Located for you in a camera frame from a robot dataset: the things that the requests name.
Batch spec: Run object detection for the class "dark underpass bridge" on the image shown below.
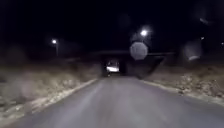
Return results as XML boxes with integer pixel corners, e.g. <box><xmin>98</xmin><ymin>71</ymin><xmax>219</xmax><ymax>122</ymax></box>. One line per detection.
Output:
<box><xmin>84</xmin><ymin>49</ymin><xmax>178</xmax><ymax>78</ymax></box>

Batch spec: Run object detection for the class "grey asphalt road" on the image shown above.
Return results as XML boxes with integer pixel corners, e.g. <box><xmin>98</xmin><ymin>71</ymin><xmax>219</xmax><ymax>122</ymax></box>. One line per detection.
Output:
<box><xmin>3</xmin><ymin>76</ymin><xmax>224</xmax><ymax>128</ymax></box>

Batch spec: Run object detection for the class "grass verge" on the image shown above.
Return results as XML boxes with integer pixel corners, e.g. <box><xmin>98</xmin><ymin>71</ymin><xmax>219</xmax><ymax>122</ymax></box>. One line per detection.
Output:
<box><xmin>138</xmin><ymin>63</ymin><xmax>224</xmax><ymax>107</ymax></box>
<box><xmin>0</xmin><ymin>62</ymin><xmax>103</xmax><ymax>125</ymax></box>

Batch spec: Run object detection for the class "street lamp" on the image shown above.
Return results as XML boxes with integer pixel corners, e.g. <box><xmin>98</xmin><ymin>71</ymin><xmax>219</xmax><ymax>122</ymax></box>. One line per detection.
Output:
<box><xmin>139</xmin><ymin>28</ymin><xmax>149</xmax><ymax>38</ymax></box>
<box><xmin>50</xmin><ymin>38</ymin><xmax>60</xmax><ymax>59</ymax></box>

